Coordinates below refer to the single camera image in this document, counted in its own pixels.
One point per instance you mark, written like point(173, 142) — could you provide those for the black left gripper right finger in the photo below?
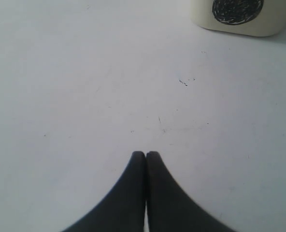
point(169, 208)

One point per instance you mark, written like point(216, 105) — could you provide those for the cream bin circle mark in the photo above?
point(258, 18)

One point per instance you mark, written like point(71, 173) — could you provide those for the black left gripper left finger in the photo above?
point(123, 208)

